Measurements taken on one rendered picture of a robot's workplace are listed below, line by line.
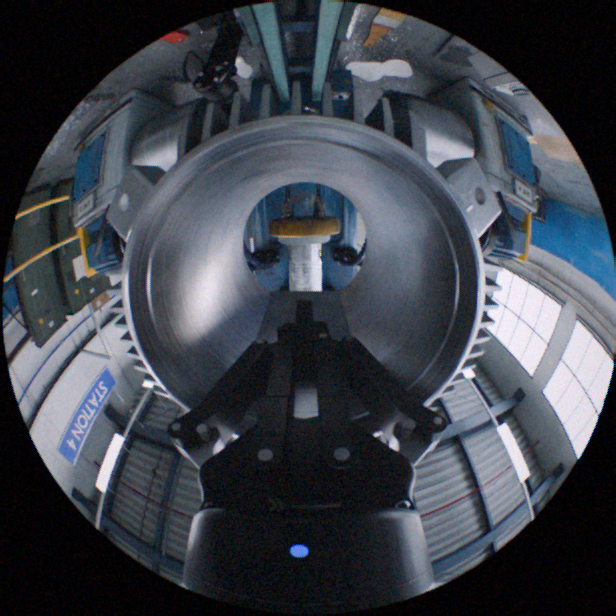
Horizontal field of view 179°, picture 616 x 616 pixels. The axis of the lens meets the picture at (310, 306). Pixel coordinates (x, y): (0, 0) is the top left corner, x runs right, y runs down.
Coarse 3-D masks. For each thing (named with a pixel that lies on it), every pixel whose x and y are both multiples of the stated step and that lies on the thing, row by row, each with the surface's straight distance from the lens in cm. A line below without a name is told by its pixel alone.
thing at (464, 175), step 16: (448, 160) 10; (464, 160) 9; (128, 176) 9; (144, 176) 9; (160, 176) 9; (448, 176) 8; (464, 176) 8; (480, 176) 9; (128, 192) 9; (144, 192) 8; (464, 192) 8; (480, 192) 9; (112, 208) 10; (128, 208) 9; (480, 208) 9; (496, 208) 9; (112, 224) 10; (128, 224) 9; (480, 224) 9
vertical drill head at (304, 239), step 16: (288, 192) 61; (320, 192) 52; (288, 208) 51; (320, 208) 51; (272, 224) 52; (288, 224) 48; (304, 224) 48; (320, 224) 48; (336, 224) 52; (288, 240) 52; (304, 240) 51; (320, 240) 52; (288, 256) 56; (304, 256) 53; (320, 256) 56; (288, 272) 58; (304, 272) 54; (320, 272) 57; (304, 288) 56; (320, 288) 58
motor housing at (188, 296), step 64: (192, 128) 8; (256, 128) 7; (320, 128) 7; (384, 128) 7; (192, 192) 10; (256, 192) 20; (384, 192) 12; (448, 192) 8; (128, 256) 9; (192, 256) 15; (384, 256) 21; (448, 256) 10; (128, 320) 11; (192, 320) 15; (256, 320) 22; (384, 320) 18; (448, 320) 12; (192, 384) 14; (448, 384) 12
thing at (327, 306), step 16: (272, 304) 25; (288, 304) 25; (320, 304) 25; (336, 304) 25; (272, 320) 22; (288, 320) 22; (320, 320) 22; (336, 320) 22; (272, 336) 20; (336, 336) 20
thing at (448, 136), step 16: (384, 96) 64; (400, 96) 54; (416, 96) 58; (400, 112) 53; (416, 112) 51; (432, 112) 55; (448, 112) 60; (432, 128) 52; (448, 128) 55; (464, 128) 59; (432, 144) 52; (448, 144) 54; (464, 144) 57; (432, 160) 54
